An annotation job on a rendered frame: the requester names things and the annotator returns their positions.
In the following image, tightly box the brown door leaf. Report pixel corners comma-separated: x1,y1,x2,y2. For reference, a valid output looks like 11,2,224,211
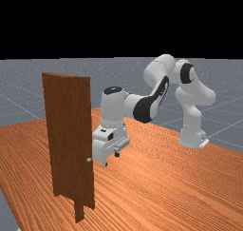
47,76,96,210

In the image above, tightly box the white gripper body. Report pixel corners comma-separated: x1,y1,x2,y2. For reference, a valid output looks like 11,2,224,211
91,124,131,164

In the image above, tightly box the brown door frame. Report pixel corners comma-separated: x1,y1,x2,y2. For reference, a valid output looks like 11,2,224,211
41,71,86,224

